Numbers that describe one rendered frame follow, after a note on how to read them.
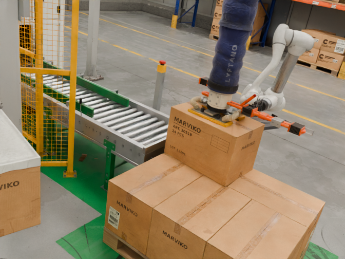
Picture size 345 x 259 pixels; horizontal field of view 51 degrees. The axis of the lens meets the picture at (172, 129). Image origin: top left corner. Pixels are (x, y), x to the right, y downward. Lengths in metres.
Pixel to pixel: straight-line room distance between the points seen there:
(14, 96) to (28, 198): 1.04
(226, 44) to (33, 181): 1.48
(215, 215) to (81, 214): 1.20
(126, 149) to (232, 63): 1.11
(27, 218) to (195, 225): 0.94
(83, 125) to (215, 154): 1.27
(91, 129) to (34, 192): 1.42
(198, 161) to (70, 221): 1.11
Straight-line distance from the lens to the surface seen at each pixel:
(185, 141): 2.72
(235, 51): 2.50
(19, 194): 1.88
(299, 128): 2.44
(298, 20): 11.40
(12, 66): 2.68
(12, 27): 2.62
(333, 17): 11.07
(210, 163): 2.63
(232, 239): 2.20
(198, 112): 2.66
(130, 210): 2.45
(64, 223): 2.98
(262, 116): 2.53
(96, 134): 3.17
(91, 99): 3.80
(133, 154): 2.92
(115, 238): 2.70
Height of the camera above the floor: 1.94
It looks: 25 degrees down
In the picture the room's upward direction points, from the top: 9 degrees clockwise
